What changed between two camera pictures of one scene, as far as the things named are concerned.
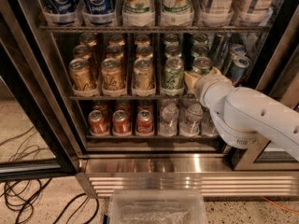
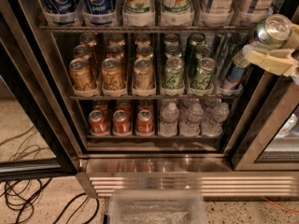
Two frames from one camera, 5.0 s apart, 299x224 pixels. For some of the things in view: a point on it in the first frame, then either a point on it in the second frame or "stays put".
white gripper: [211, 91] -> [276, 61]
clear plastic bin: [157, 206] stays put
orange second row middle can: [114, 51] stays put
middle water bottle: [191, 125] stays put
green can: [202, 64] -> [273, 31]
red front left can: [98, 125] stays put
